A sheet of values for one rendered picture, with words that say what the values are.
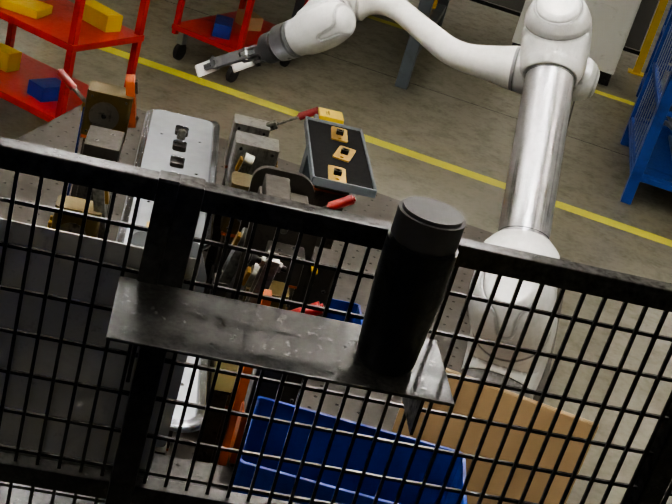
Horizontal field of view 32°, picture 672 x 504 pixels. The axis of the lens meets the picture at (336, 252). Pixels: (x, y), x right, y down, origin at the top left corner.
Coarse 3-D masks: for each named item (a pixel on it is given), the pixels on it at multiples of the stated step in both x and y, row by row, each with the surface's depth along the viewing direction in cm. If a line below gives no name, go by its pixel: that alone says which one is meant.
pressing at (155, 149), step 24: (168, 120) 294; (192, 120) 299; (144, 144) 277; (168, 144) 280; (192, 144) 284; (216, 144) 287; (168, 168) 267; (192, 168) 271; (216, 168) 274; (144, 216) 241; (120, 240) 230; (192, 360) 197; (192, 408) 184
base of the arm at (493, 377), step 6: (468, 372) 232; (474, 372) 231; (480, 372) 230; (492, 372) 229; (480, 378) 229; (492, 378) 228; (498, 378) 228; (510, 384) 228; (516, 384) 229; (510, 390) 228; (528, 396) 230
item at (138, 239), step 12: (132, 240) 158; (144, 240) 158; (192, 252) 160; (204, 276) 161; (180, 360) 167; (180, 372) 168; (180, 384) 169; (168, 396) 170; (168, 408) 170; (168, 420) 171; (168, 432) 172; (156, 444) 173
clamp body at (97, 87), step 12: (96, 84) 286; (108, 84) 288; (96, 96) 282; (108, 96) 282; (120, 96) 283; (84, 108) 284; (96, 108) 283; (108, 108) 283; (120, 108) 284; (84, 120) 285; (96, 120) 285; (108, 120) 285; (120, 120) 285; (84, 132) 286; (72, 192) 293
